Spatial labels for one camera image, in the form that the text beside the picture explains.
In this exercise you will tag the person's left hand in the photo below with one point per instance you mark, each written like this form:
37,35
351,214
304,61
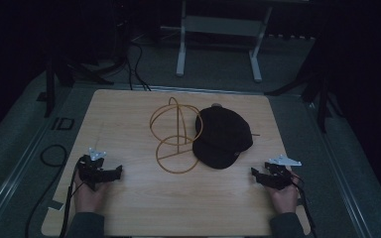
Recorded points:
87,198

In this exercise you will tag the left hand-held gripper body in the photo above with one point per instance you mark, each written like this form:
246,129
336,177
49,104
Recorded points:
90,172

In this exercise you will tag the black tripod stand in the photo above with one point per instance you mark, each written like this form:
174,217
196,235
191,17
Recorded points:
50,89
322,105

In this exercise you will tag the person's right hand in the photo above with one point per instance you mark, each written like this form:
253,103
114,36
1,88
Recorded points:
286,200

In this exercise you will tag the black cap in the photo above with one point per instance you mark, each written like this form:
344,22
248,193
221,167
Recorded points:
223,139

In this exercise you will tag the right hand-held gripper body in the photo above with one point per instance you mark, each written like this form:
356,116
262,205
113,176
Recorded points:
279,175

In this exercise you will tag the white metal stand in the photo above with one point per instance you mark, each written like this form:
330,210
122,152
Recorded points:
218,25

